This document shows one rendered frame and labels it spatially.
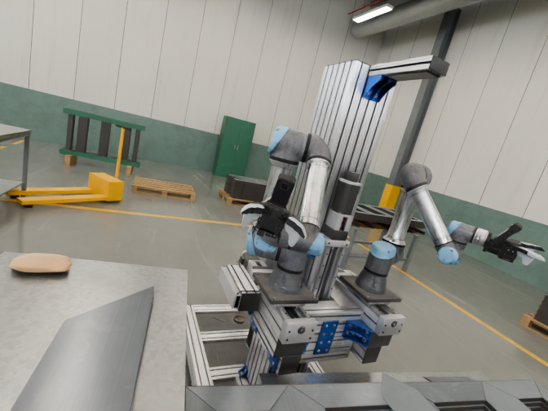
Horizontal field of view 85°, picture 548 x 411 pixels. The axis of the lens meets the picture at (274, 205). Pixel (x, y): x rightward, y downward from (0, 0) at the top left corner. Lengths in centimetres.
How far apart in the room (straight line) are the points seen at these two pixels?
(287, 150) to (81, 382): 88
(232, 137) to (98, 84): 399
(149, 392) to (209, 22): 1038
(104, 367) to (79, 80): 981
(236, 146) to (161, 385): 948
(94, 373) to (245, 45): 1053
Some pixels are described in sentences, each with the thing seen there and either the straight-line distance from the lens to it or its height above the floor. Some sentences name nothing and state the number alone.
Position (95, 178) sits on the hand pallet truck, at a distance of 566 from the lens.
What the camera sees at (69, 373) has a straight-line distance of 81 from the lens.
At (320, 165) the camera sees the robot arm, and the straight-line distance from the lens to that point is 110.
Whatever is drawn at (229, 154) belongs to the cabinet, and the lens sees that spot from 1004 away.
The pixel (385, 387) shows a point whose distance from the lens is 133.
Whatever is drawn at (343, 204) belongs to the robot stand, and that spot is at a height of 142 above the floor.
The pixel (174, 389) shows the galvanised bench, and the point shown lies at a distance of 81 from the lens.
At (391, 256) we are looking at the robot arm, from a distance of 154.
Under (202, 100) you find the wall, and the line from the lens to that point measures 1040.
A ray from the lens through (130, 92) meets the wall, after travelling 1025.
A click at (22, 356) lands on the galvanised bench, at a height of 105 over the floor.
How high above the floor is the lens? 163
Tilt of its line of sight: 12 degrees down
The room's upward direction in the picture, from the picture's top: 14 degrees clockwise
